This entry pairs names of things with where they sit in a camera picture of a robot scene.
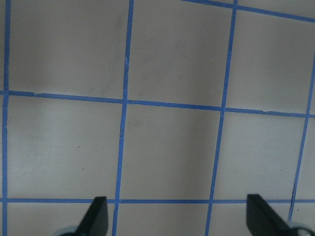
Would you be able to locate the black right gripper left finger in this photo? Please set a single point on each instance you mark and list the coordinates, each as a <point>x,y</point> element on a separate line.
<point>95,221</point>

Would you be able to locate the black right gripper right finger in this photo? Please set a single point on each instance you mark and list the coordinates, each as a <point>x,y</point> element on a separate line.
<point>262,220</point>

